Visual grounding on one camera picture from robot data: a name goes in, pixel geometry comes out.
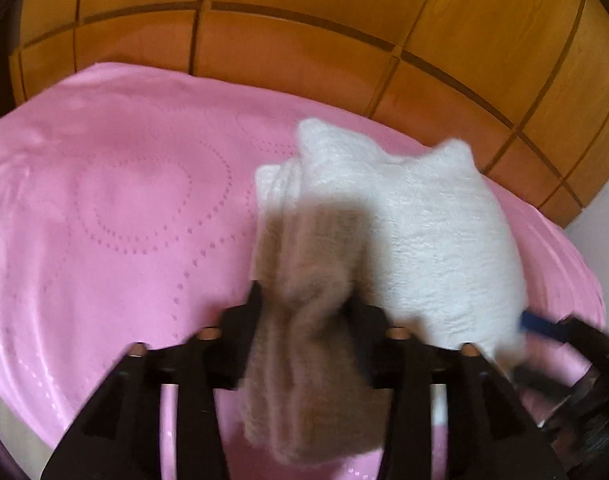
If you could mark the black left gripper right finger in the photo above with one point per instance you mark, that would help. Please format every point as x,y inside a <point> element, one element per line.
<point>489,435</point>

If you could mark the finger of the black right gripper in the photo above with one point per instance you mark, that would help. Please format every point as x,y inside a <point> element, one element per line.
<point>549,327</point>
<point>525,378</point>

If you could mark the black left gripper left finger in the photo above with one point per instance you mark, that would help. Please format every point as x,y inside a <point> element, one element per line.
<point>116,434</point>

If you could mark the white knitted sweater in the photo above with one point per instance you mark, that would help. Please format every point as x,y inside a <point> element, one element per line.
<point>422,237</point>

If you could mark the wooden headboard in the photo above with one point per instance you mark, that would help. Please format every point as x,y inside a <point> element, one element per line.
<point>524,82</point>

